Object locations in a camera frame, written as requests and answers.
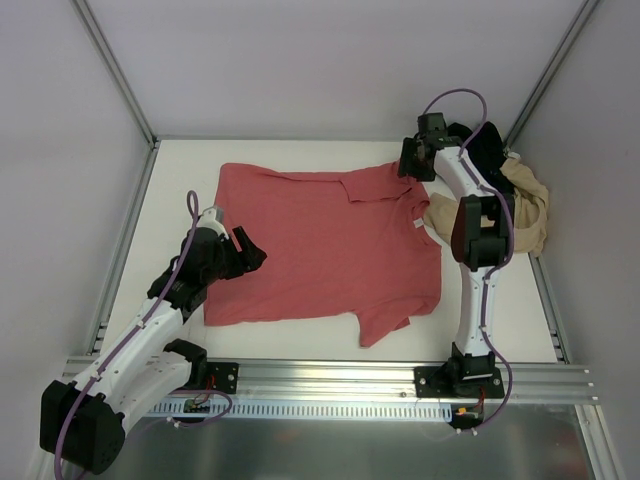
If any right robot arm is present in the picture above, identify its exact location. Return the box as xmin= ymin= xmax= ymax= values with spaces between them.
xmin=398 ymin=113 xmax=514 ymax=399

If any right aluminium frame post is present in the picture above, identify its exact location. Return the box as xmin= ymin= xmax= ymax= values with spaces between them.
xmin=503 ymin=0 xmax=602 ymax=149

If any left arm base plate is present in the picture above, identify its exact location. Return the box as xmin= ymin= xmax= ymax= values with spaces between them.
xmin=205 ymin=361 xmax=240 ymax=395

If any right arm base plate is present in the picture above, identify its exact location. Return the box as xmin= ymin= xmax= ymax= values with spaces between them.
xmin=413 ymin=365 xmax=505 ymax=399

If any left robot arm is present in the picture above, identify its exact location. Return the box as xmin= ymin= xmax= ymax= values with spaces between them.
xmin=39 ymin=223 xmax=267 ymax=474

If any left aluminium frame post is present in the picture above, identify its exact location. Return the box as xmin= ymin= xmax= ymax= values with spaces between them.
xmin=71 ymin=0 xmax=157 ymax=149

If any pink t shirt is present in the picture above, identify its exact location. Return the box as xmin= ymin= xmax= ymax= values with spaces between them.
xmin=204 ymin=163 xmax=442 ymax=348

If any black t shirt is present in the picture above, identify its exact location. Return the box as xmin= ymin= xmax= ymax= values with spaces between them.
xmin=467 ymin=122 xmax=514 ymax=194

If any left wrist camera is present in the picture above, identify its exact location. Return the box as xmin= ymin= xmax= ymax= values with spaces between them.
xmin=197 ymin=206 xmax=227 ymax=235

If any aluminium front rail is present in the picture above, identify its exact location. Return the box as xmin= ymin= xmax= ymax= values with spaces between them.
xmin=62 ymin=355 xmax=599 ymax=404

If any white slotted cable duct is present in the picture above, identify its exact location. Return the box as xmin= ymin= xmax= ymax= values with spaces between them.
xmin=147 ymin=397 xmax=452 ymax=423

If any aluminium frame post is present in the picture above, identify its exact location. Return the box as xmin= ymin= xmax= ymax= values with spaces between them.
xmin=71 ymin=0 xmax=157 ymax=149
xmin=503 ymin=0 xmax=602 ymax=149

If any beige t shirt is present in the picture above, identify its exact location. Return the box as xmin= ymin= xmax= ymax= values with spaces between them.
xmin=423 ymin=155 xmax=549 ymax=257

